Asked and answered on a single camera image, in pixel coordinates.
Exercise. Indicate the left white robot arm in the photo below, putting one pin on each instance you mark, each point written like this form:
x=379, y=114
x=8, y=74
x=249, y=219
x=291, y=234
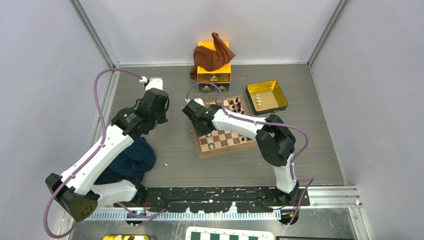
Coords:
x=75, y=189

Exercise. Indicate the dark blue cloth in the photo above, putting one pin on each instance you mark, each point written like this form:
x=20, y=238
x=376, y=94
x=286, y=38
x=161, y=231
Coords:
x=133, y=162

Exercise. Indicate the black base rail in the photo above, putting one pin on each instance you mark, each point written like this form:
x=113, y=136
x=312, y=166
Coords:
x=245, y=199

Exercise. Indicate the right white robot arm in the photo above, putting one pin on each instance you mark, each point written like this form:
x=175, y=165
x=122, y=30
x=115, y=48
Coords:
x=275, y=141

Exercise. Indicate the brown cloth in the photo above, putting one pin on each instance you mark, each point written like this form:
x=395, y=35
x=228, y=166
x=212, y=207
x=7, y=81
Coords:
x=211, y=60

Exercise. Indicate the green white chess mat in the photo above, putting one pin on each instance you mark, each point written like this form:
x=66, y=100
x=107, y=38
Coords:
x=207, y=233

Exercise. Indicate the yellow metal tray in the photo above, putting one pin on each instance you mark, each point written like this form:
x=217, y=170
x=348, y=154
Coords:
x=266, y=97

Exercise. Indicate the yellow drawer box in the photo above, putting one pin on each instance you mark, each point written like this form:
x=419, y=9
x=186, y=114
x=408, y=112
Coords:
x=220, y=77

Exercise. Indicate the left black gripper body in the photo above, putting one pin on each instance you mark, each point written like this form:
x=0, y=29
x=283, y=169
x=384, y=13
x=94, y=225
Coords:
x=161, y=118

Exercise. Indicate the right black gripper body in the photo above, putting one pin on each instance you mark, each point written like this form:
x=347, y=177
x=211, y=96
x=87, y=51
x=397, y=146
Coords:
x=199, y=131

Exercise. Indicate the wooden chess board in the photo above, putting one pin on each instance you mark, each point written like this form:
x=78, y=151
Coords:
x=225, y=141

